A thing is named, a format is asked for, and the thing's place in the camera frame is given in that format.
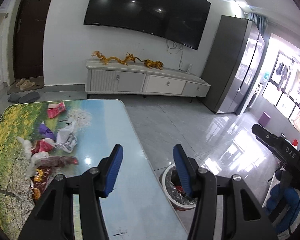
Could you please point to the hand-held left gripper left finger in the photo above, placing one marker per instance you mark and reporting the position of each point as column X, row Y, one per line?
column 113, row 171

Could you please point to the blue curtain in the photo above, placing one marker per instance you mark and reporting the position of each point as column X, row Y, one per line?
column 261, row 21

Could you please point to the white power strip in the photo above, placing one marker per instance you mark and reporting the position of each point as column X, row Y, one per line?
column 189, row 67

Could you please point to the purple stool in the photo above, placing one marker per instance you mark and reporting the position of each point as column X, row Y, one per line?
column 266, row 120

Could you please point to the white television cabinet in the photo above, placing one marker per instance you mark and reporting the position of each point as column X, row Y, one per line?
column 145, row 80

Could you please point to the red crumpled wrapper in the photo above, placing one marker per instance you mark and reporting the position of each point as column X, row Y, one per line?
column 178, row 190

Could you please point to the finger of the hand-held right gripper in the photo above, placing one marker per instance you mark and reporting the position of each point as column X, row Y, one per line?
column 263, row 133

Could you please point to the row of hanging clothes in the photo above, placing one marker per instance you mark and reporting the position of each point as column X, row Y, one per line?
column 293, row 80

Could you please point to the white falling tissue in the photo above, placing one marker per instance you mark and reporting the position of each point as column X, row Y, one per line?
column 25, row 145

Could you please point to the white printed plastic bag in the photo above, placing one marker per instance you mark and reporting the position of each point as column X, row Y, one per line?
column 68, row 138

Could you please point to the beige slipper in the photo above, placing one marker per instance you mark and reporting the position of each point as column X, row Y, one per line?
column 21, row 82
column 27, row 85

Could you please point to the blue cloth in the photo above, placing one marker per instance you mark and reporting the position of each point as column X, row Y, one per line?
column 285, row 198

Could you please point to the golden dragon figurine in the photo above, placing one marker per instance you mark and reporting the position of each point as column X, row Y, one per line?
column 112, row 58

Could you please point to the wall-mounted black television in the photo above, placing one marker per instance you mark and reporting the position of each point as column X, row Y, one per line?
column 150, row 7

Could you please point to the white trash bin with liner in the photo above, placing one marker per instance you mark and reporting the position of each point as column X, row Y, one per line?
column 168, row 196

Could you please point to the grey double-door refrigerator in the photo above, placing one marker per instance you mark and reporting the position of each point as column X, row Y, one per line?
column 230, row 65

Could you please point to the dark brown door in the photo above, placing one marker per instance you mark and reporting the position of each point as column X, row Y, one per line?
column 31, row 30

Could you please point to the red white snack packet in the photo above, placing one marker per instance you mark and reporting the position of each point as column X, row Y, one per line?
column 43, row 146

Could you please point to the white washing machine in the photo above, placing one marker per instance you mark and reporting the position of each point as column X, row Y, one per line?
column 255, row 97

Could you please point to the clear plastic bag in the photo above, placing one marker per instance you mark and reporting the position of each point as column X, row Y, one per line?
column 58, row 161

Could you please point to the golden tiger figurine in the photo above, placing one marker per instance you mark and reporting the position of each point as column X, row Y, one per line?
column 153, row 63

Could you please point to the orange snack packet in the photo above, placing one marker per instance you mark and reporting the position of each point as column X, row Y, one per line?
column 40, row 181

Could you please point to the purple wrapper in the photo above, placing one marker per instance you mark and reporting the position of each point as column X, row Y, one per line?
column 46, row 130

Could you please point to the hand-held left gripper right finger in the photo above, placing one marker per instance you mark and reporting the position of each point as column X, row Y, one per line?
column 183, row 172

